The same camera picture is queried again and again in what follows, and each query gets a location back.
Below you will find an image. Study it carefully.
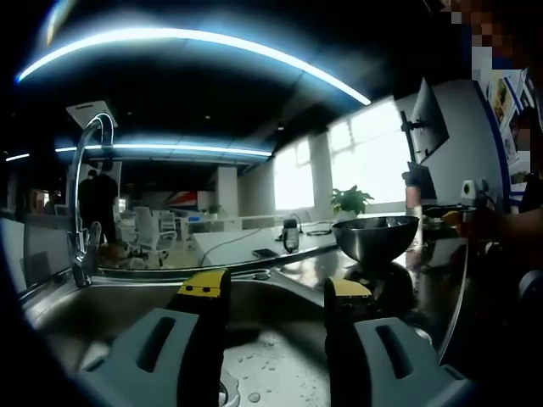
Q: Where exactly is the grey cylindrical speaker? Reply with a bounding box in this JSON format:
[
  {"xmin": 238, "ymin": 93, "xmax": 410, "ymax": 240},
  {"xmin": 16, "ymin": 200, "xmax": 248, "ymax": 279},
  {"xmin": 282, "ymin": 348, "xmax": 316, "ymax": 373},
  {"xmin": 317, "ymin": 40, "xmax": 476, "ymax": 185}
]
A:
[{"xmin": 283, "ymin": 218, "xmax": 301, "ymax": 254}]

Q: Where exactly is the green potted plant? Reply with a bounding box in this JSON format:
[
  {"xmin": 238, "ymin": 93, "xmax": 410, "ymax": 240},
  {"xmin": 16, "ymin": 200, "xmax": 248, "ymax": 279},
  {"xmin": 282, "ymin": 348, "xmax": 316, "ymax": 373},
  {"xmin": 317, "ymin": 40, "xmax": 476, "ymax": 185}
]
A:
[{"xmin": 329, "ymin": 185, "xmax": 375, "ymax": 221}]

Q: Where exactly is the long ceiling light strip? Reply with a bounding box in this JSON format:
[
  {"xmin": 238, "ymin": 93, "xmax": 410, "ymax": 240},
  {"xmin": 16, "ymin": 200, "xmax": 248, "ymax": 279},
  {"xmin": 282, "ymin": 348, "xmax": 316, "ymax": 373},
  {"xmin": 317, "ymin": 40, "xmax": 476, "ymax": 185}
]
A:
[{"xmin": 16, "ymin": 27, "xmax": 373, "ymax": 107}]

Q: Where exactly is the chrome sink faucet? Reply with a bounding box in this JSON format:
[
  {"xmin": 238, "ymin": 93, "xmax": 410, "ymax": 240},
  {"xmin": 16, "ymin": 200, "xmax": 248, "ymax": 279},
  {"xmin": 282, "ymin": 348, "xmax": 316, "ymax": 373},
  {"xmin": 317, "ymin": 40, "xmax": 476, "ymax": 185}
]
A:
[{"xmin": 70, "ymin": 113, "xmax": 118, "ymax": 287}]

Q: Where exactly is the striped wall panel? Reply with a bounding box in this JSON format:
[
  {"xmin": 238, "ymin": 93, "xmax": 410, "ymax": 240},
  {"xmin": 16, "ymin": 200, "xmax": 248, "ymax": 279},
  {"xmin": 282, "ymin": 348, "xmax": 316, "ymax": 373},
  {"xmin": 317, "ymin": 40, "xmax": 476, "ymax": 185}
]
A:
[{"xmin": 167, "ymin": 190, "xmax": 199, "ymax": 209}]

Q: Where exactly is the stainless steel bowl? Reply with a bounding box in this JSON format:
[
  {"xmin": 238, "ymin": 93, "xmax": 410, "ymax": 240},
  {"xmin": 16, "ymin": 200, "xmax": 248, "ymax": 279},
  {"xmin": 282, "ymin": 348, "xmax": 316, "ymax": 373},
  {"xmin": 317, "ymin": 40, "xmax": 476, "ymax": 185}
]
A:
[{"xmin": 331, "ymin": 215, "xmax": 421, "ymax": 264}]

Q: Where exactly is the stainless steel sink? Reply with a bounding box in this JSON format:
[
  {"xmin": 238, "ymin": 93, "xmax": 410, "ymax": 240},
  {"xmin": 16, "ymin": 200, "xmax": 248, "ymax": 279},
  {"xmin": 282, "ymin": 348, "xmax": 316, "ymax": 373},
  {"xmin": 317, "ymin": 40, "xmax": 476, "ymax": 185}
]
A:
[{"xmin": 16, "ymin": 241, "xmax": 467, "ymax": 407}]

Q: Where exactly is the white office chair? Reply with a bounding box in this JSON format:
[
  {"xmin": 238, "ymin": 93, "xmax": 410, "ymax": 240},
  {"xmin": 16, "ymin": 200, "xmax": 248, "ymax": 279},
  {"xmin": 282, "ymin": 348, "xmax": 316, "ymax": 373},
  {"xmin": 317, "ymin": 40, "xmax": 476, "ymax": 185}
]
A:
[
  {"xmin": 148, "ymin": 210, "xmax": 179, "ymax": 267},
  {"xmin": 133, "ymin": 206, "xmax": 161, "ymax": 251}
]

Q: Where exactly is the ceiling air conditioner unit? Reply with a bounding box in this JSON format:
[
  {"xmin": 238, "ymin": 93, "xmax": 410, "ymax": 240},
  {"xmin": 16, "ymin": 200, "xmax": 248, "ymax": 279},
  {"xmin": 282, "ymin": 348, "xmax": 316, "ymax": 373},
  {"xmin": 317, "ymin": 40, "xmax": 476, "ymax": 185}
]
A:
[{"xmin": 66, "ymin": 100, "xmax": 119, "ymax": 128}]

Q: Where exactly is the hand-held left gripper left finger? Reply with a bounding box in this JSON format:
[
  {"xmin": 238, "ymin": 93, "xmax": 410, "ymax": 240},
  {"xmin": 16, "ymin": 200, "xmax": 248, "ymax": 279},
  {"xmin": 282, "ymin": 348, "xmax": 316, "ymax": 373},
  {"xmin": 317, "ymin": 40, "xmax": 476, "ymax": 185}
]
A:
[{"xmin": 78, "ymin": 267, "xmax": 232, "ymax": 407}]

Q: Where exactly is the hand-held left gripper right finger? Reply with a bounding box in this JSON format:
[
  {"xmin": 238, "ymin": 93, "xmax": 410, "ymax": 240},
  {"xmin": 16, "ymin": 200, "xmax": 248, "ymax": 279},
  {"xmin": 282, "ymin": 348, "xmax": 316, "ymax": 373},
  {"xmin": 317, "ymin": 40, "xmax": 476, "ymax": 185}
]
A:
[{"xmin": 324, "ymin": 277, "xmax": 476, "ymax": 407}]

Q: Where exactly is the black monitor on stand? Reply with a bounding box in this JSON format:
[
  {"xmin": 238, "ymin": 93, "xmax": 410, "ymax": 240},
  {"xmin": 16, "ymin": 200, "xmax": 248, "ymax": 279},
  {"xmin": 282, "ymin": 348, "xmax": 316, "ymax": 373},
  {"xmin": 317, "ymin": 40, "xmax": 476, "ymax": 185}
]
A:
[{"xmin": 400, "ymin": 77, "xmax": 451, "ymax": 200}]

